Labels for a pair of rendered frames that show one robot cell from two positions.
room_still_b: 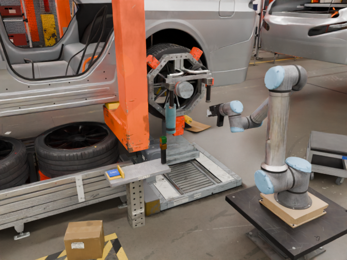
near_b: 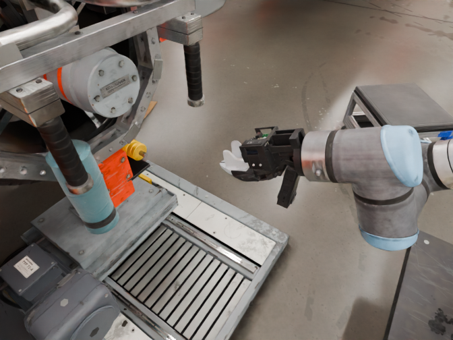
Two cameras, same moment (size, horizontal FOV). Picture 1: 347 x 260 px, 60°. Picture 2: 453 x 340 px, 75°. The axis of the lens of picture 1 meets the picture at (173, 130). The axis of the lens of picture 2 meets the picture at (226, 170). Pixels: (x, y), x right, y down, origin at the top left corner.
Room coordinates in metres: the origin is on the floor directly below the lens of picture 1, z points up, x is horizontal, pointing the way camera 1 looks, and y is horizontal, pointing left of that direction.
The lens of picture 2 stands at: (1.80, -0.04, 1.16)
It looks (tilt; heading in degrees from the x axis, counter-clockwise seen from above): 45 degrees down; 331
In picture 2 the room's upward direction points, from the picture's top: straight up
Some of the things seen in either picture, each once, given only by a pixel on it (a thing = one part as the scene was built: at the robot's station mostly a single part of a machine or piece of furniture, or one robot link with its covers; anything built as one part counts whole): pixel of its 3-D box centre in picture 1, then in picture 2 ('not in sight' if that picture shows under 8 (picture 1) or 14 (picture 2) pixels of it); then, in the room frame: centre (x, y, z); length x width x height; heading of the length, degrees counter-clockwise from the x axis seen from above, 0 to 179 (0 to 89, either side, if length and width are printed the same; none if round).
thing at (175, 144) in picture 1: (168, 134); (90, 189); (2.69, 0.05, 0.32); 0.40 x 0.30 x 0.28; 117
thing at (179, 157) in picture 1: (169, 151); (105, 219); (2.69, 0.05, 0.13); 0.50 x 0.36 x 0.10; 117
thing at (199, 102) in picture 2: (208, 93); (193, 73); (2.40, -0.29, 0.83); 0.04 x 0.04 x 0.16
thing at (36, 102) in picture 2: (169, 84); (26, 95); (2.28, 0.03, 0.93); 0.09 x 0.05 x 0.05; 27
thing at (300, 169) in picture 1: (295, 173); not in sight; (1.59, -0.75, 0.55); 0.17 x 0.15 x 0.18; 111
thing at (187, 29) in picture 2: (206, 80); (178, 25); (2.43, -0.27, 0.93); 0.09 x 0.05 x 0.05; 27
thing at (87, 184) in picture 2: (171, 98); (65, 154); (2.25, 0.01, 0.83); 0.04 x 0.04 x 0.16
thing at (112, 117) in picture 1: (120, 111); not in sight; (2.33, 0.44, 0.69); 0.52 x 0.17 x 0.35; 27
